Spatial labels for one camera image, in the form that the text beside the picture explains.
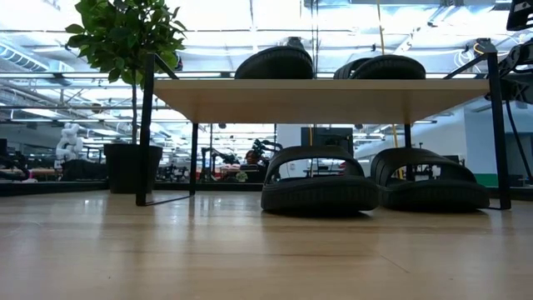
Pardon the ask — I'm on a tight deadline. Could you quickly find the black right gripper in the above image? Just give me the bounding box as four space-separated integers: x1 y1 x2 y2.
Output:
496 0 533 106

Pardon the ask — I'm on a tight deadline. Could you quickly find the green potted plant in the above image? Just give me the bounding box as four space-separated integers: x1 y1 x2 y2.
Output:
65 0 187 195

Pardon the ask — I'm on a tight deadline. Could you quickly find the black aluminium table frame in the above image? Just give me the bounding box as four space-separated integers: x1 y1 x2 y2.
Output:
0 179 533 200

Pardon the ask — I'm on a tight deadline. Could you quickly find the wooden shelf with black frame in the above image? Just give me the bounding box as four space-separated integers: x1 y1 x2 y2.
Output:
135 38 513 212

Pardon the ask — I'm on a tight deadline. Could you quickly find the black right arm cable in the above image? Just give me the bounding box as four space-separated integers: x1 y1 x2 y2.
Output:
505 99 533 183

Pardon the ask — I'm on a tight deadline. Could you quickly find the green panel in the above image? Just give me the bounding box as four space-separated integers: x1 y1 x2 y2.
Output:
473 172 501 188

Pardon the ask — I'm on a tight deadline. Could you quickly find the black covered bundle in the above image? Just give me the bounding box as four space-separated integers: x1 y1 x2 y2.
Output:
57 159 108 183

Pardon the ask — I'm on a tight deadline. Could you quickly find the yellow hanging cable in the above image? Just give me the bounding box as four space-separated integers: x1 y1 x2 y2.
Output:
376 0 406 180

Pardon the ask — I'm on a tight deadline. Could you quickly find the white robot figure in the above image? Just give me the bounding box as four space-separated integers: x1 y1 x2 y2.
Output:
54 122 85 163

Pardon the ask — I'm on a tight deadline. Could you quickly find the black rubber slide sandal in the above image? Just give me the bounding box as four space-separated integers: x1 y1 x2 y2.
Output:
260 144 381 213
332 53 427 81
369 147 491 212
233 36 315 81

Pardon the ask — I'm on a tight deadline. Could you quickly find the black wall monitor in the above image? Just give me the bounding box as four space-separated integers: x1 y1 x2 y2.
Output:
300 127 355 151

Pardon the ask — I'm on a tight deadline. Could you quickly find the person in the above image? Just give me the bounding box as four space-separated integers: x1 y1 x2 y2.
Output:
243 148 263 183

